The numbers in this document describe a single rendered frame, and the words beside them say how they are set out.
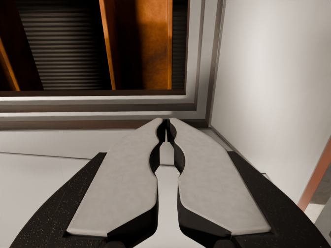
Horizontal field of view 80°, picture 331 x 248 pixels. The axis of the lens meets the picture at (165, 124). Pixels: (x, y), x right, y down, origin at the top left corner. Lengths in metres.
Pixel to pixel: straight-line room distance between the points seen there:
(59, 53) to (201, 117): 0.38
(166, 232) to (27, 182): 0.14
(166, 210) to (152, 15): 0.23
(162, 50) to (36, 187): 0.22
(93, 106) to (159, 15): 0.17
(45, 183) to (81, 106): 0.07
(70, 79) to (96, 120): 0.34
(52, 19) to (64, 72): 0.10
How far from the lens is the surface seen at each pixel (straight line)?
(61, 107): 0.18
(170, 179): 0.17
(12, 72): 0.32
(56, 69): 0.50
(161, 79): 0.31
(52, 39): 0.48
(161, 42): 0.30
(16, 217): 0.25
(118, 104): 0.17
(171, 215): 0.21
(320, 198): 0.58
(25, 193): 0.22
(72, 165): 0.17
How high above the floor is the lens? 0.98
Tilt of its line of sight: 60 degrees down
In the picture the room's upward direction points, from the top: 179 degrees clockwise
